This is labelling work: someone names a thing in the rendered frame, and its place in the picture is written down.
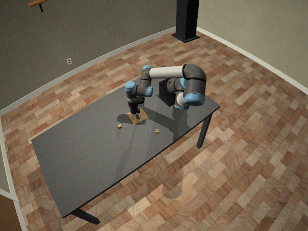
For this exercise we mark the tan flat mat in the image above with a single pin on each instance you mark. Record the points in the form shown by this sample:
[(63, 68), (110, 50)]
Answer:
[(143, 116)]

